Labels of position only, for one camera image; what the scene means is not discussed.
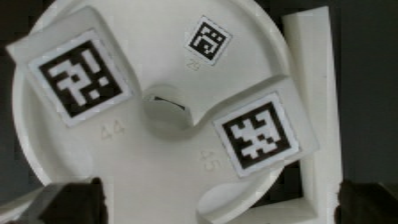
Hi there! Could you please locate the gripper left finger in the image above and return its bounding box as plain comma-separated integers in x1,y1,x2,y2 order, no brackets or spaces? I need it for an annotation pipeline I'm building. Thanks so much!
0,177,107,224

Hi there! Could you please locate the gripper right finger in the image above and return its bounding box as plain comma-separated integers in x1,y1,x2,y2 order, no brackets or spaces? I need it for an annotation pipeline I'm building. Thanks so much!
335,180,398,224

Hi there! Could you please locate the white cross-shaped table base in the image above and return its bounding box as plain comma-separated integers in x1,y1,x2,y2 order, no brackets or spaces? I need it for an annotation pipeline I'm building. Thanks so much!
6,5,322,224

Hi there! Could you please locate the white round table top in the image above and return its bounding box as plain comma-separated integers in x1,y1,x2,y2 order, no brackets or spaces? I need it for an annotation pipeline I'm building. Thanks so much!
11,0,299,221

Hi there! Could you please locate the white right fence block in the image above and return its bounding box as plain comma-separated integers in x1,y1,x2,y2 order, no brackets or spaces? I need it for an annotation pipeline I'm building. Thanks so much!
225,5,345,224

